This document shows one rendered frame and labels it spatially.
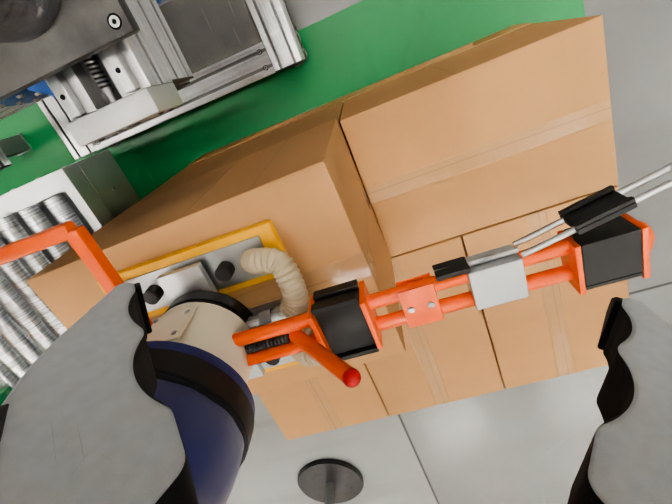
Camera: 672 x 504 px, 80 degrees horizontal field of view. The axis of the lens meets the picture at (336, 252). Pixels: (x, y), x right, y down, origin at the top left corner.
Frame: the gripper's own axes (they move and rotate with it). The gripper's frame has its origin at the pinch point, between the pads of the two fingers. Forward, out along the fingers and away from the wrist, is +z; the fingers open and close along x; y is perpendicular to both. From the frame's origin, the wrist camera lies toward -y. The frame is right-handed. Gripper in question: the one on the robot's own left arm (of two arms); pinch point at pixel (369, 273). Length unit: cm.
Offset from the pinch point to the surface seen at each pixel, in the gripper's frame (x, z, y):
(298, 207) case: -9, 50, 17
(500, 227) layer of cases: 39, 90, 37
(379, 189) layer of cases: 6, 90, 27
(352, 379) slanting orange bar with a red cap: -0.1, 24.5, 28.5
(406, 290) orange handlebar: 6.9, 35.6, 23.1
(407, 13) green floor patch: 15, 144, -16
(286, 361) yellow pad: -12, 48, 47
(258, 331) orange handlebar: -14.1, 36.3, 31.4
